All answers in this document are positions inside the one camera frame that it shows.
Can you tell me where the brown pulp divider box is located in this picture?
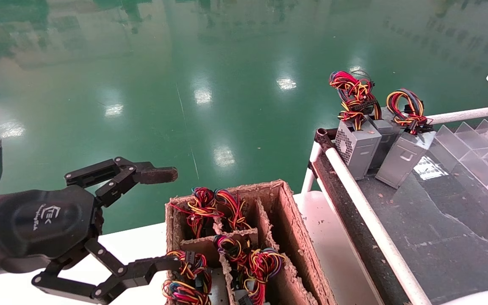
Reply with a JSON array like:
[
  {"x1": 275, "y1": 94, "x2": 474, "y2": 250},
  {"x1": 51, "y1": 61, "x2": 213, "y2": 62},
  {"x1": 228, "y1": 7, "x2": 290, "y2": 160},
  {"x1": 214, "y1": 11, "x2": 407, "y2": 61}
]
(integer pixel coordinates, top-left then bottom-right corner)
[{"x1": 165, "y1": 180, "x2": 338, "y2": 305}]

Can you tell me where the white pipe leg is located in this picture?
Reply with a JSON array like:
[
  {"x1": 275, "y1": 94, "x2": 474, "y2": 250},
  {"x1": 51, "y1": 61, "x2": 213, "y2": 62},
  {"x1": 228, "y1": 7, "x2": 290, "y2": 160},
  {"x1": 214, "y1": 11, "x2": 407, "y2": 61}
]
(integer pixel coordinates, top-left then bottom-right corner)
[{"x1": 301, "y1": 142, "x2": 324, "y2": 193}]

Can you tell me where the white cross pipe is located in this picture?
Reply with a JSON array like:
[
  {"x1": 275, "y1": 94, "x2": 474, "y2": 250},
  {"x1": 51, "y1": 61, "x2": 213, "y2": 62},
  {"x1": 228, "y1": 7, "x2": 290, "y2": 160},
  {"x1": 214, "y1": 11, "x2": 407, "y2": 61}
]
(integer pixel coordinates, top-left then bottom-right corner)
[{"x1": 428, "y1": 106, "x2": 488, "y2": 125}]

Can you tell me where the grey power supply left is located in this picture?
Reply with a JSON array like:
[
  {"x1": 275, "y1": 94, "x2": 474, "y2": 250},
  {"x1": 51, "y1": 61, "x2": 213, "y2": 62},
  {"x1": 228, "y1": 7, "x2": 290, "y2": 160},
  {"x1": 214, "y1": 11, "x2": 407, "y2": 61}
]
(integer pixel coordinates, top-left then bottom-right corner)
[{"x1": 330, "y1": 71, "x2": 382, "y2": 180}]

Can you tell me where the dark grey power supply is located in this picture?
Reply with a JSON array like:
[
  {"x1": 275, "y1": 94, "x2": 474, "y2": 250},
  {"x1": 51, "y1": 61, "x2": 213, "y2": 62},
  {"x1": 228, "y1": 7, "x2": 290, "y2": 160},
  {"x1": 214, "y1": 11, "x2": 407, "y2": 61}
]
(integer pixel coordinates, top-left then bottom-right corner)
[{"x1": 369, "y1": 107, "x2": 402, "y2": 170}]

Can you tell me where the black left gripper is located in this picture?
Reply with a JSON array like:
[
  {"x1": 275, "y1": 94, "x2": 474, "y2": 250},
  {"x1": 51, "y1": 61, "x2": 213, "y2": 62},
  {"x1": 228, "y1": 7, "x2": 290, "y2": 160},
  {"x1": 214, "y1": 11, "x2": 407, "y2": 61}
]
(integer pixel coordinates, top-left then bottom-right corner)
[{"x1": 0, "y1": 157, "x2": 183, "y2": 305}]

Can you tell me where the grey power supply right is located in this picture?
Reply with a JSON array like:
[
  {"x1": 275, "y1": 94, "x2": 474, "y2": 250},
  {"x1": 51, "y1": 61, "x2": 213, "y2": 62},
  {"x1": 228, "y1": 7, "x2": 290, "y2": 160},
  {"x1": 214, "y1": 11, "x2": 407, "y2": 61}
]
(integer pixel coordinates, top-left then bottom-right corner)
[{"x1": 375, "y1": 88, "x2": 436, "y2": 189}]

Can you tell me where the clear acrylic divider rack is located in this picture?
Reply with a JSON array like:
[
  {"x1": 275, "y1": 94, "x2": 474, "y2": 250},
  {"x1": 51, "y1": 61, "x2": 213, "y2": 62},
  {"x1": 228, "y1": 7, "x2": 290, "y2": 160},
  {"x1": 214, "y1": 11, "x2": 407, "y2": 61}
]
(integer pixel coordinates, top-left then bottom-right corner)
[{"x1": 433, "y1": 119, "x2": 488, "y2": 216}]

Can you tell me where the black pipe joint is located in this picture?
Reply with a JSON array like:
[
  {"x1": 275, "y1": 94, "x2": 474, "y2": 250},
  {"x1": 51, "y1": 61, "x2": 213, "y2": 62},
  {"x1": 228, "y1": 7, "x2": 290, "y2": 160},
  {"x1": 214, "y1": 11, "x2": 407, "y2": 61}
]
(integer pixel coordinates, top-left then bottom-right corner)
[{"x1": 315, "y1": 128, "x2": 333, "y2": 149}]

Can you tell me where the white printed label sheet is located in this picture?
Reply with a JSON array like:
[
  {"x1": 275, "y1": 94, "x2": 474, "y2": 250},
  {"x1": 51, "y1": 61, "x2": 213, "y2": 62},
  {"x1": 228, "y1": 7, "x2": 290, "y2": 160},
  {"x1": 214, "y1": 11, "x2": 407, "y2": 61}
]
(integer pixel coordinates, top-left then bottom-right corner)
[{"x1": 413, "y1": 156, "x2": 449, "y2": 180}]

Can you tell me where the power supply with coloured wires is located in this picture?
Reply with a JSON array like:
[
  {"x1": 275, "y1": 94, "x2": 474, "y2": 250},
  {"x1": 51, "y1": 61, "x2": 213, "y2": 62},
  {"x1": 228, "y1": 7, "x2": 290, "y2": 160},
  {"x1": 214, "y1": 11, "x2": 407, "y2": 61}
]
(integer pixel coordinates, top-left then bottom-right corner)
[
  {"x1": 244, "y1": 248, "x2": 288, "y2": 305},
  {"x1": 215, "y1": 189, "x2": 253, "y2": 233},
  {"x1": 169, "y1": 187, "x2": 223, "y2": 238},
  {"x1": 213, "y1": 234, "x2": 249, "y2": 268},
  {"x1": 166, "y1": 250, "x2": 208, "y2": 281},
  {"x1": 161, "y1": 279, "x2": 213, "y2": 305}
]

